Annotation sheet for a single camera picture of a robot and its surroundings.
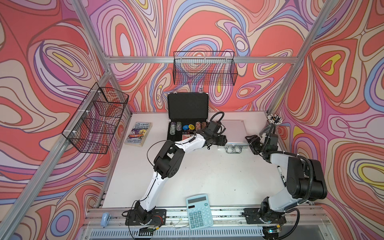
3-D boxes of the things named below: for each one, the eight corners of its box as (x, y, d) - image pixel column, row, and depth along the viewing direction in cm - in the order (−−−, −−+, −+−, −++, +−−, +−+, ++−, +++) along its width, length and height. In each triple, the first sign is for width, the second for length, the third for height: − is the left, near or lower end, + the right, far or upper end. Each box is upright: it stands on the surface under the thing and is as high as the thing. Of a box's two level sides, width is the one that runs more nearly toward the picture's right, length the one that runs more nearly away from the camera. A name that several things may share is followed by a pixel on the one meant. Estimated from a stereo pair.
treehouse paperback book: (125, 144, 102) (124, 142, 100) (137, 123, 115) (136, 120, 113) (142, 147, 101) (141, 144, 99) (152, 125, 114) (151, 122, 112)
